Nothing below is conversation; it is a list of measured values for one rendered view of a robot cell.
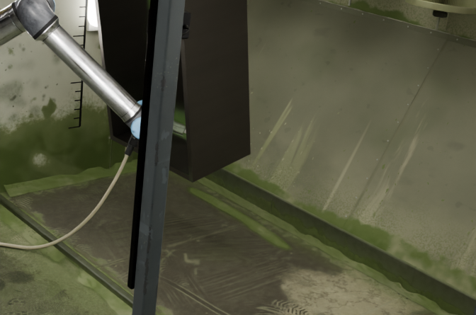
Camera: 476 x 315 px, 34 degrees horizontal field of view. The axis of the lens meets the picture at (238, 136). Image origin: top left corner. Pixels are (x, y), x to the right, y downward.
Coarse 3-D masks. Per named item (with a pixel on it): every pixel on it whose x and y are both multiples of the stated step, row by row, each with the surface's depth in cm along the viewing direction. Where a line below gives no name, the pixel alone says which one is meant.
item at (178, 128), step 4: (176, 124) 338; (180, 124) 339; (176, 128) 338; (180, 128) 339; (184, 128) 339; (176, 132) 339; (180, 132) 339; (184, 132) 342; (132, 140) 334; (136, 140) 334; (128, 144) 335; (132, 144) 334; (136, 144) 335; (128, 148) 334; (132, 148) 335; (128, 152) 335
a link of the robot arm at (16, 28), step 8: (16, 0) 285; (48, 0) 282; (8, 8) 284; (16, 8) 282; (0, 16) 284; (8, 16) 283; (16, 16) 282; (0, 24) 284; (8, 24) 283; (16, 24) 284; (0, 32) 284; (8, 32) 285; (16, 32) 286; (0, 40) 287; (8, 40) 289
